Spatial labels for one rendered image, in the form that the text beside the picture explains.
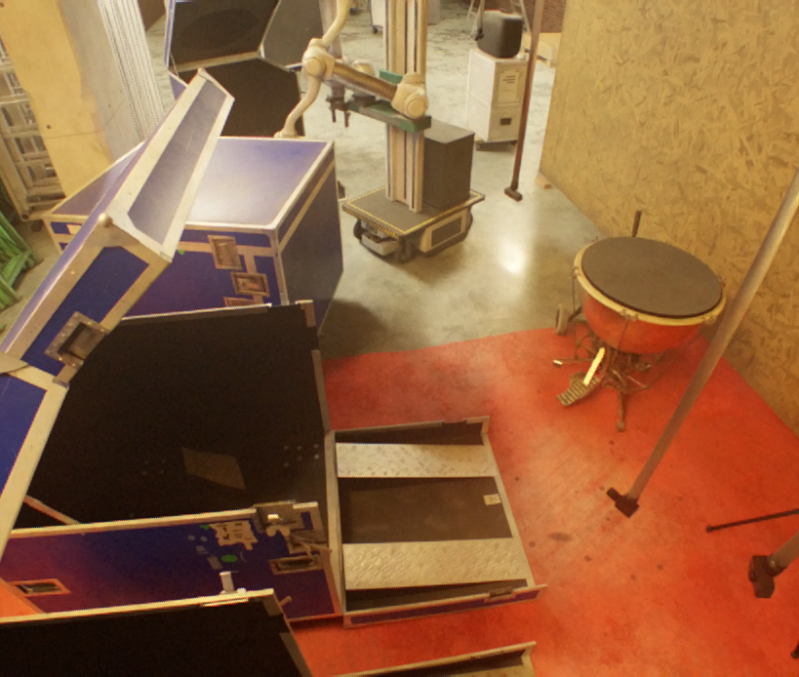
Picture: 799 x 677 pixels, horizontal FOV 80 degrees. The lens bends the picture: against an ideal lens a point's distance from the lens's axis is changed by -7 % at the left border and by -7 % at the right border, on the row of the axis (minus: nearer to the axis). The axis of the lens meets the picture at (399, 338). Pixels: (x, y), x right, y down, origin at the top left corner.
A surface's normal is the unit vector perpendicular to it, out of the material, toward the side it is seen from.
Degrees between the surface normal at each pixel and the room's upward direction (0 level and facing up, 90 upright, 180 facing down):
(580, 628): 0
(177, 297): 90
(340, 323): 0
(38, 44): 90
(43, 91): 90
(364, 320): 0
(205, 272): 90
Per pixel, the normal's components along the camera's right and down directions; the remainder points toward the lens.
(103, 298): 0.14, 0.66
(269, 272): -0.15, 0.66
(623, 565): 0.00, -0.75
